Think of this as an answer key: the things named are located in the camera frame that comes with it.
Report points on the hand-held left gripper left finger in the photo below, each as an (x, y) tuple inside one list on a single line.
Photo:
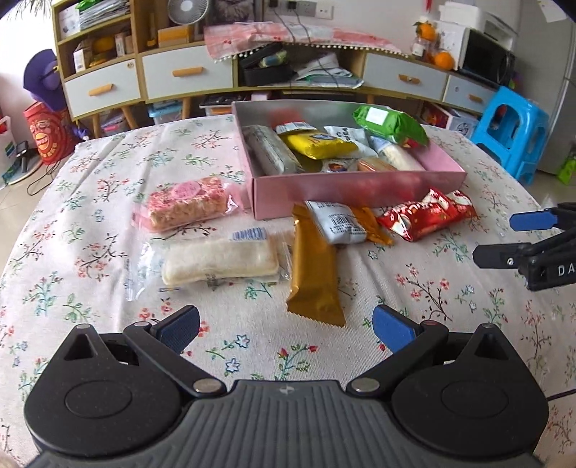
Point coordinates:
[(177, 328)]

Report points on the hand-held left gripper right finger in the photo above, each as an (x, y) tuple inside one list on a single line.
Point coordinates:
[(393, 328)]

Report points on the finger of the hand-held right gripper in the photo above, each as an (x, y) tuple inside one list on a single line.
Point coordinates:
[(497, 256), (533, 220)]

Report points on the clear white bread packet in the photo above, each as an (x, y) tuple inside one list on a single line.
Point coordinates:
[(220, 261)]

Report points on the red snack packet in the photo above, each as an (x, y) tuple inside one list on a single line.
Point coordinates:
[(427, 213)]

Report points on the gold snack packet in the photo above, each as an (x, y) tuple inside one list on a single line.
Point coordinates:
[(312, 270)]

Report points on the white barcode snack packet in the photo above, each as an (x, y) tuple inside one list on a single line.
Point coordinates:
[(337, 220)]

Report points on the pink rice cracker packet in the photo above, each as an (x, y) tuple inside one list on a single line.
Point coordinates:
[(184, 202)]

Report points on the cream bread packet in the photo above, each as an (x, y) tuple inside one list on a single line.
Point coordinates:
[(400, 155)]

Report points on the pink cardboard box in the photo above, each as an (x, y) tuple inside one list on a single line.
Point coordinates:
[(351, 193)]

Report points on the sausage stick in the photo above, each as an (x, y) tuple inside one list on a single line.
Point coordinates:
[(375, 165)]

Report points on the small blue snack packet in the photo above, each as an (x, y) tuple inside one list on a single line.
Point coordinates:
[(337, 166)]

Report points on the green snack packet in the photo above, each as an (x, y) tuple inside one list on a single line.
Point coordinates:
[(387, 121)]

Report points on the yellow snack packet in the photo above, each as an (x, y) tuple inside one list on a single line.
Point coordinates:
[(317, 144)]

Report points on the grey clear snack packet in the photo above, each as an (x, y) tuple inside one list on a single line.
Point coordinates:
[(270, 150)]

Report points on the white orange snack packet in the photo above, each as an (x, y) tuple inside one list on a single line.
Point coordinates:
[(292, 127)]

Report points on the blue plastic stool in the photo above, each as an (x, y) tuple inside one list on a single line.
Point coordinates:
[(510, 130)]

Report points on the white refrigerator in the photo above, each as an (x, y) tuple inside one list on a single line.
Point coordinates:
[(546, 90)]

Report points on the black microwave oven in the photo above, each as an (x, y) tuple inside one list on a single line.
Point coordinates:
[(486, 58)]

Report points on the floral tablecloth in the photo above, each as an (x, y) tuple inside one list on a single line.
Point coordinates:
[(112, 171)]

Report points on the orange fruit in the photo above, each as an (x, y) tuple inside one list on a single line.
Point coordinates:
[(443, 60), (425, 31)]

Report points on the wooden tv stand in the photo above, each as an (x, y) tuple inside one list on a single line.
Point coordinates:
[(400, 74)]

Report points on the white printer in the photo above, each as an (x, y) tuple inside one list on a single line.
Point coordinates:
[(495, 22)]

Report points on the red round bag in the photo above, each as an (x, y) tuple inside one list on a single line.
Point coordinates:
[(47, 132)]

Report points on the white shopping bag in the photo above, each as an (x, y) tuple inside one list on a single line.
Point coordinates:
[(6, 153)]

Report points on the pile of papers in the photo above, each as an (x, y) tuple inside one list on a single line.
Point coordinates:
[(328, 74)]

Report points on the wooden shelf cabinet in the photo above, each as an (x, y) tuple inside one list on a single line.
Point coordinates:
[(108, 85)]

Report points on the black storage box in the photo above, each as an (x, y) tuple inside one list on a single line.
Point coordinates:
[(265, 72)]

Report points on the purple plush toy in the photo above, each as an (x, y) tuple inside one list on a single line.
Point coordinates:
[(42, 78)]

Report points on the orange cardboard box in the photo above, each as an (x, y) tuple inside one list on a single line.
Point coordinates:
[(173, 35)]

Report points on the pink lace cloth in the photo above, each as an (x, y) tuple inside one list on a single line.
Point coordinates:
[(252, 38)]

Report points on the white desk fan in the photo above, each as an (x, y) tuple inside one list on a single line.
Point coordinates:
[(188, 11)]

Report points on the wall power strip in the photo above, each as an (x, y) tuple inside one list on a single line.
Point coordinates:
[(306, 7)]

